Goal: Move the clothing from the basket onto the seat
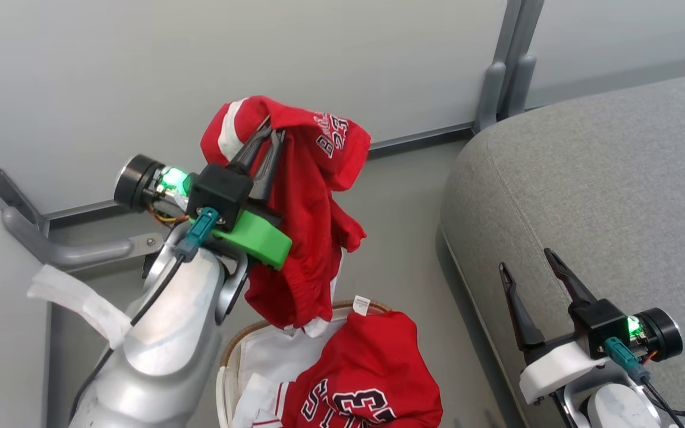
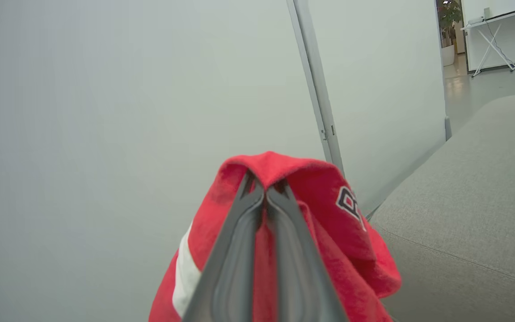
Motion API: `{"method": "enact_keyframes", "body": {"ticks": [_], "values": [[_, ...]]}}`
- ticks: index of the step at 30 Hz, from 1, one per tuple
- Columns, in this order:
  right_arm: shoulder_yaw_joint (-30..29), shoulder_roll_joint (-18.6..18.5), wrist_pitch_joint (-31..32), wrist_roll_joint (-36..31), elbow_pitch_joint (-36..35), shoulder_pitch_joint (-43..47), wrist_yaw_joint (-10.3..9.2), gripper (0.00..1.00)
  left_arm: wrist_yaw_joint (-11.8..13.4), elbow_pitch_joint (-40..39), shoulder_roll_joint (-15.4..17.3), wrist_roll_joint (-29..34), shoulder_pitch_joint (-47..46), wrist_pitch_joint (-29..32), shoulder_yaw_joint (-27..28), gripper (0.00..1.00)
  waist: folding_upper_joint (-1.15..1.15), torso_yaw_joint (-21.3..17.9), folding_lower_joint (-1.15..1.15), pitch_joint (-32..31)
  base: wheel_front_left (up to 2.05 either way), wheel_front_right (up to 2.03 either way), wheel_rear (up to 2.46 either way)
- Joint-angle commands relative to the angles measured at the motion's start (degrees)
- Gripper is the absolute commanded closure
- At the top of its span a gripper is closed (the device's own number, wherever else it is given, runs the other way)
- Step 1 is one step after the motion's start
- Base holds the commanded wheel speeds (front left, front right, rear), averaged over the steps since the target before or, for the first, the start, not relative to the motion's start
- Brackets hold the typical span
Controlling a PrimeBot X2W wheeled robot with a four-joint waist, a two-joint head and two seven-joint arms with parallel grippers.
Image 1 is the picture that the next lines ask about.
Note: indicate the grey fabric sofa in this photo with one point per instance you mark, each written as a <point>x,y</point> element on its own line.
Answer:
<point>616,196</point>

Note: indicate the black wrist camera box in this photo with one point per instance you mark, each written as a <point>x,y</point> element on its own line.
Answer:
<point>601,324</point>
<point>219,193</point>

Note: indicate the grey metal partition foot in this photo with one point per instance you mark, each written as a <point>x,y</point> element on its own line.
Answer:
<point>69,252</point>

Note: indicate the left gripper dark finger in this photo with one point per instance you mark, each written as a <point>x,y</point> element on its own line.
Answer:
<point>251,148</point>
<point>271,169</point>

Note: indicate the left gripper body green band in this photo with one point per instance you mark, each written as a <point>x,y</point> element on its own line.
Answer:
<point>256,241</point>

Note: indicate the woven laundry basket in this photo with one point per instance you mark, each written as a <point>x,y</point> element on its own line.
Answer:
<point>227,356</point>

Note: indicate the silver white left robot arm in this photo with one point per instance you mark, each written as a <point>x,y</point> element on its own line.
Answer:
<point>164,333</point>

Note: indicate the dark grey partition frame bar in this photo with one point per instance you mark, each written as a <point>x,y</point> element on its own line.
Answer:
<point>3,181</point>

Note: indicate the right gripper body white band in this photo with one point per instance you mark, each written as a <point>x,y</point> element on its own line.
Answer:
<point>556,371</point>

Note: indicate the white tape strip on arm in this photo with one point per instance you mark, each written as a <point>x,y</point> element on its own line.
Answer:
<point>81,300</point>

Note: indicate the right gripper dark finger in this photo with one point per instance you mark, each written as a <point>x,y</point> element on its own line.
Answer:
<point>521,315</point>
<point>568,282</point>

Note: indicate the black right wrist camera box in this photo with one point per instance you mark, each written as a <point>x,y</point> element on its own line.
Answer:
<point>601,324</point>

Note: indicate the red jersey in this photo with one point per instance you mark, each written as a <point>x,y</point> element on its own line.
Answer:
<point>307,196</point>

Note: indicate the white garment in basket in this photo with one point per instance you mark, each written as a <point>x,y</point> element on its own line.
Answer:
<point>271,351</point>

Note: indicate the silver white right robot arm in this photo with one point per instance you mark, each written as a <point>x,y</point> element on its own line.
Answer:
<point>616,411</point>

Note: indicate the grey metal partition post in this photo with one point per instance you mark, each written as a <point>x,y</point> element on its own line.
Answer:
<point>521,83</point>
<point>491,89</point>

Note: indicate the red basketball jersey number 23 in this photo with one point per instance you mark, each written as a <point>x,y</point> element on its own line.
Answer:
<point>372,362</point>

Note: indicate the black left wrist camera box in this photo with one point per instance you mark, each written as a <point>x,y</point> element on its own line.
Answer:
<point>219,193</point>

